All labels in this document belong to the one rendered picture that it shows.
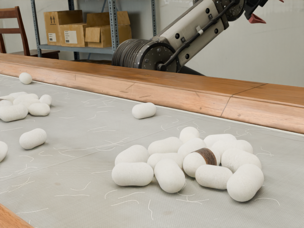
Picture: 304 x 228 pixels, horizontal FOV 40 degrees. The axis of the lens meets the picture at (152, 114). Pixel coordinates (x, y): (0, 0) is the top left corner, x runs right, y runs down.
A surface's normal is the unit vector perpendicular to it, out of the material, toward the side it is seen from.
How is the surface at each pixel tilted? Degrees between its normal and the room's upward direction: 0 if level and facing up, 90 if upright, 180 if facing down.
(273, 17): 90
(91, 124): 0
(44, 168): 0
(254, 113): 45
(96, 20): 105
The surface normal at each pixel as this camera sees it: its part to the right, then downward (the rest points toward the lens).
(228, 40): -0.70, 0.24
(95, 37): -0.77, 0.04
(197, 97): -0.55, -0.52
